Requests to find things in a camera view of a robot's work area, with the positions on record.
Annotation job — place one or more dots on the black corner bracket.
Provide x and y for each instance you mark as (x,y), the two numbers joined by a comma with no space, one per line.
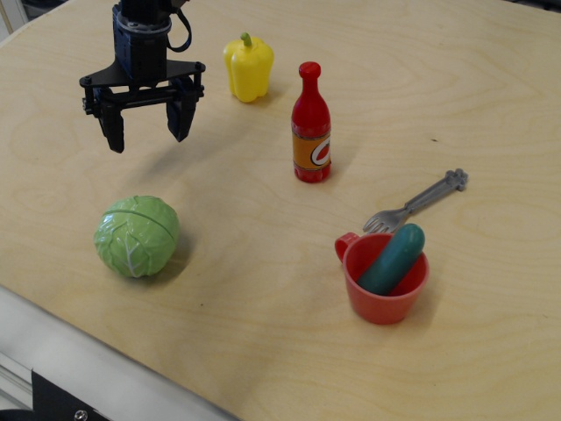
(50,402)

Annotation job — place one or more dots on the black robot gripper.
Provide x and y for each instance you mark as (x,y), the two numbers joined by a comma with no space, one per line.
(141,73)

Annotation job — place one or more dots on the dark green toy cucumber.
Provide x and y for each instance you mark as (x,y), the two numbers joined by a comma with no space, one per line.
(395,261)

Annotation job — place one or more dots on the yellow toy bell pepper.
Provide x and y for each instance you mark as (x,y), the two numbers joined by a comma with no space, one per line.
(249,61)

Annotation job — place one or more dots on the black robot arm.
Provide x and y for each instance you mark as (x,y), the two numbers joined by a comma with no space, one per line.
(141,74)

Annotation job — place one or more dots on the red toy ketchup bottle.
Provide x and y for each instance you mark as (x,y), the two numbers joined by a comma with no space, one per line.
(311,125)

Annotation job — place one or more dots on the green toy cabbage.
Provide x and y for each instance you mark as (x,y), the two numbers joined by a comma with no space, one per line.
(137,236)

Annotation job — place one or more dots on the red plastic cup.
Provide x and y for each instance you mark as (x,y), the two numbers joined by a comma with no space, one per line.
(357,253)

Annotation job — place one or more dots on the grey plastic toy fork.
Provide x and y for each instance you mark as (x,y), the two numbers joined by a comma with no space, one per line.
(388,221)

